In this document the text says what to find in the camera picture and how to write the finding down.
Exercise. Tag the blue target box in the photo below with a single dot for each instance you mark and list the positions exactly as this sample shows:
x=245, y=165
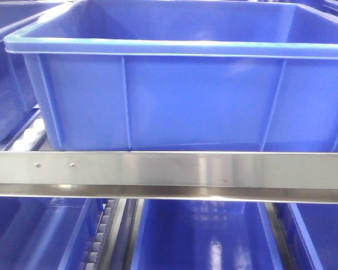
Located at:
x=184, y=75

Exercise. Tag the blue crate lower middle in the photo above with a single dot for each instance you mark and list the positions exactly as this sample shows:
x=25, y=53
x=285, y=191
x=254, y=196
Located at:
x=193, y=234

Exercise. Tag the blue crate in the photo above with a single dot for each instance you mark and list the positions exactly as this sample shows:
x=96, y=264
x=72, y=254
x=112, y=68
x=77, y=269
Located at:
x=311, y=234
x=193, y=234
x=47, y=233

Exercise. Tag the steel front rack beam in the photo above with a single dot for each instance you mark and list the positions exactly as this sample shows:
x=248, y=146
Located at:
x=289, y=177

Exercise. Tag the blue crate left shelf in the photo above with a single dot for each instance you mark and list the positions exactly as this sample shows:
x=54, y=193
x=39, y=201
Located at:
x=17, y=96

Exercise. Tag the blue crate lower left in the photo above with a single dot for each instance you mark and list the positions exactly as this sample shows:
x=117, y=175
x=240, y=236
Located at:
x=47, y=233

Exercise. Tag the blue crate lower right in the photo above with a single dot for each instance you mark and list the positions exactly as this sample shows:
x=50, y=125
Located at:
x=311, y=234

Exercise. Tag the roller rail far left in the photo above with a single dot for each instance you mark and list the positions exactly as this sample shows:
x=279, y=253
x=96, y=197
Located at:
x=31, y=136

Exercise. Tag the roller rail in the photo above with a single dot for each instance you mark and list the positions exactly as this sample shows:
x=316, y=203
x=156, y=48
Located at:
x=101, y=250
x=31, y=136

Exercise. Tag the lower roller rail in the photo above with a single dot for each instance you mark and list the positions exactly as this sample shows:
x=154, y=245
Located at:
x=101, y=250

